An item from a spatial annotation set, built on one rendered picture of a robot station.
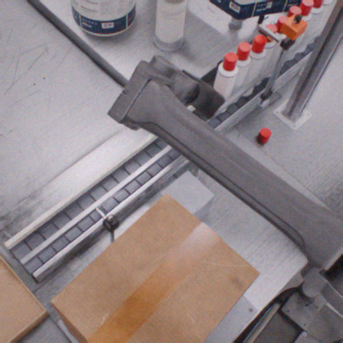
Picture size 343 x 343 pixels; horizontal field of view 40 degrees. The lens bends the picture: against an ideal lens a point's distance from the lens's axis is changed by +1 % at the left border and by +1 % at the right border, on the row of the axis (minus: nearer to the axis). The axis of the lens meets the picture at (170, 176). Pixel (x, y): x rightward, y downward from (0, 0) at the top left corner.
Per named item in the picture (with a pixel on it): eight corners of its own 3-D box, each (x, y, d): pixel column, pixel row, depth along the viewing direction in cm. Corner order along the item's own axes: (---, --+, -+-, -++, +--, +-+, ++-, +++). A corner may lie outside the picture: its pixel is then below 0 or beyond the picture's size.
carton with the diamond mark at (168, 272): (159, 239, 117) (166, 191, 93) (233, 306, 110) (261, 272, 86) (66, 331, 105) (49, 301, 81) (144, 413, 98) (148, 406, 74)
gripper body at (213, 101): (198, 76, 122) (188, 71, 115) (227, 100, 119) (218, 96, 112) (183, 96, 124) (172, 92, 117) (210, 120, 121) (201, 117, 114)
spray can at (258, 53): (244, 80, 140) (261, 28, 122) (256, 92, 138) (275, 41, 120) (231, 88, 138) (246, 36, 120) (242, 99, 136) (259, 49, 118)
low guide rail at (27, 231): (293, 31, 149) (295, 26, 147) (295, 33, 149) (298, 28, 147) (6, 246, 108) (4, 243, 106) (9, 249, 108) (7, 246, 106)
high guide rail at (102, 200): (317, 31, 142) (318, 28, 141) (320, 34, 142) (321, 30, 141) (21, 262, 101) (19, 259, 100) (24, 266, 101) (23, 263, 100)
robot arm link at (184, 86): (138, 135, 68) (180, 73, 65) (106, 112, 68) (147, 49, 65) (178, 113, 109) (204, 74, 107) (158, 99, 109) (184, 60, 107)
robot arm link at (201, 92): (188, 107, 109) (202, 86, 107) (167, 91, 111) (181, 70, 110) (198, 111, 115) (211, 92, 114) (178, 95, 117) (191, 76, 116)
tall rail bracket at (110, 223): (102, 223, 120) (98, 194, 105) (121, 243, 117) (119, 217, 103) (93, 231, 118) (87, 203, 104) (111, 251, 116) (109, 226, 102)
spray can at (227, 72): (215, 96, 136) (228, 45, 118) (230, 106, 135) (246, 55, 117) (205, 108, 134) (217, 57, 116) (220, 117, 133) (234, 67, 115)
